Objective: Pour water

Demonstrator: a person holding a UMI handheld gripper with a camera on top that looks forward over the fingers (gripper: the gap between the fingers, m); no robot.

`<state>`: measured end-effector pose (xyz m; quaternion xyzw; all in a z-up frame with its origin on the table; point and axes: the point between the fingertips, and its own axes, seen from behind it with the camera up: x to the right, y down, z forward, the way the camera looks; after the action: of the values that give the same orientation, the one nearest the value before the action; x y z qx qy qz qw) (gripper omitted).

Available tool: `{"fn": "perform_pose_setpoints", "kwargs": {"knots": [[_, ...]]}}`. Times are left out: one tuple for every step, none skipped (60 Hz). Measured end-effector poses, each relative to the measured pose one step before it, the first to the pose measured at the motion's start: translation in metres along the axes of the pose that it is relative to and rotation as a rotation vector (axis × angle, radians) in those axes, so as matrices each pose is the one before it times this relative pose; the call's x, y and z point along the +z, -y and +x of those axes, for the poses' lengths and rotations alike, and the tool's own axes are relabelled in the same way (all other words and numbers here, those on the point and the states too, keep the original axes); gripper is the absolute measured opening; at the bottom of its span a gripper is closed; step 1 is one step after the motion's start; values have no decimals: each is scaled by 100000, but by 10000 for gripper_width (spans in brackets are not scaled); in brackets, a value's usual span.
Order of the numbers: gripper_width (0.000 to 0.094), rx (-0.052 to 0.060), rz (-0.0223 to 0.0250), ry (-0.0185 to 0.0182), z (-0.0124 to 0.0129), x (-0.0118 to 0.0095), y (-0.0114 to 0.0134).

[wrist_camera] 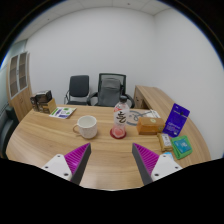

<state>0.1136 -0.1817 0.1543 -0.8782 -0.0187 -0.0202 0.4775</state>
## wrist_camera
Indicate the green box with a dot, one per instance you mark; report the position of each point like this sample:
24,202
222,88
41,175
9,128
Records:
181,146

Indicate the purple packaging box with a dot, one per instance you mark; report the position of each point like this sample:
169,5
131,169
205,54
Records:
176,120

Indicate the flat round red coaster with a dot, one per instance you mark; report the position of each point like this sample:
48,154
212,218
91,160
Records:
112,135

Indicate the small light blue box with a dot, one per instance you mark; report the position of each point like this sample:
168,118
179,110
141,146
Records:
169,154

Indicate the white drink bottle black cap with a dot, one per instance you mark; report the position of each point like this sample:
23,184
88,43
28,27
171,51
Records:
121,116

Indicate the round grey printed sheet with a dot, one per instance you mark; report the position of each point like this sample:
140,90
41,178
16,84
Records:
135,116

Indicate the black office chair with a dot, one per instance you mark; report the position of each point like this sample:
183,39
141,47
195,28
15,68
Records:
79,86

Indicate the black carton box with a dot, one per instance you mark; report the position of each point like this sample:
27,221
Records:
42,96

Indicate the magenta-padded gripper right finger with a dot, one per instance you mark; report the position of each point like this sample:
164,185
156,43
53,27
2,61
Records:
150,161

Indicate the wooden side desk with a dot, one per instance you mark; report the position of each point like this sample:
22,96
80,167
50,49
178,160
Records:
151,96

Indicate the white green purple leaflet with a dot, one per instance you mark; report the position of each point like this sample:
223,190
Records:
62,112

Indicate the white mug with orange print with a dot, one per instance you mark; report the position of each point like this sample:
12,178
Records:
87,127

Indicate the dark sofa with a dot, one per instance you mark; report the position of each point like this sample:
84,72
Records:
7,130

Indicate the grey mesh office chair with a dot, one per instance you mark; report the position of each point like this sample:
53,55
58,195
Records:
109,91

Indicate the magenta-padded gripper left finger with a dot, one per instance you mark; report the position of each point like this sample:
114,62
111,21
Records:
73,161

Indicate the orange-brown box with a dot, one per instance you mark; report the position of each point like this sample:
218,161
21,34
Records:
150,126

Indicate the wooden shelf cabinet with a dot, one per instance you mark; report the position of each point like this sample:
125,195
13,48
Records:
20,100

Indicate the brown cardboard box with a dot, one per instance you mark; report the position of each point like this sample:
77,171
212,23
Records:
49,107

